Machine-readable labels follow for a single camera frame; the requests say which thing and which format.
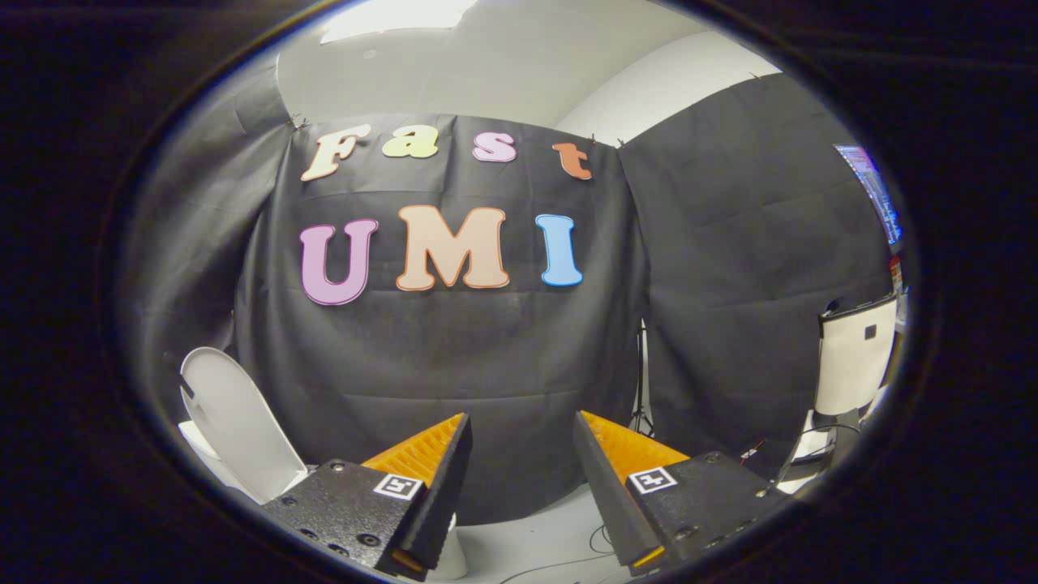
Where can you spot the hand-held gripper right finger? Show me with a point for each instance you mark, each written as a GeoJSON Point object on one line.
{"type": "Point", "coordinates": [604, 487]}

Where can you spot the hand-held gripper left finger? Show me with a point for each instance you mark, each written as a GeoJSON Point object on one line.
{"type": "Point", "coordinates": [442, 487]}

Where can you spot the white toilet lid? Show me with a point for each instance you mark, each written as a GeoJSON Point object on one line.
{"type": "Point", "coordinates": [235, 422]}

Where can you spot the white toilet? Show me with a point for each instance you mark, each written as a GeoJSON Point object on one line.
{"type": "Point", "coordinates": [199, 450]}

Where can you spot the black tripod stand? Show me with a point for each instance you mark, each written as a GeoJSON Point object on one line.
{"type": "Point", "coordinates": [641, 389]}

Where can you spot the black backdrop cloth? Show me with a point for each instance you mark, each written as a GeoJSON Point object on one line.
{"type": "Point", "coordinates": [486, 365]}

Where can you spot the computer monitor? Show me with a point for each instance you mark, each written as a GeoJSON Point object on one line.
{"type": "Point", "coordinates": [876, 191]}

